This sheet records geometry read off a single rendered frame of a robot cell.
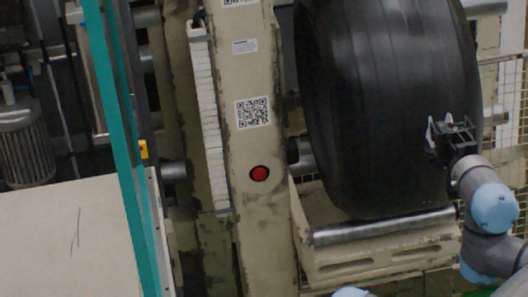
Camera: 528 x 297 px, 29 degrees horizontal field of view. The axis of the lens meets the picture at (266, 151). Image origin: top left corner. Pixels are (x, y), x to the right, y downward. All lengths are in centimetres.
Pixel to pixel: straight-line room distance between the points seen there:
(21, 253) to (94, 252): 13
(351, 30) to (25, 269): 77
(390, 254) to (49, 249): 86
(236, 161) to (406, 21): 48
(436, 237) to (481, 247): 58
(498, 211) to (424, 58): 42
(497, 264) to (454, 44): 49
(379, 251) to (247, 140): 40
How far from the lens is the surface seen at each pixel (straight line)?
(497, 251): 177
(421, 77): 201
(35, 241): 183
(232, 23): 204
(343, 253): 231
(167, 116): 302
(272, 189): 227
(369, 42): 200
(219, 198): 227
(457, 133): 187
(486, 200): 171
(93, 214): 186
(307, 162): 250
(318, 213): 252
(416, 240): 234
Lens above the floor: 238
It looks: 35 degrees down
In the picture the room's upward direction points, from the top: 6 degrees counter-clockwise
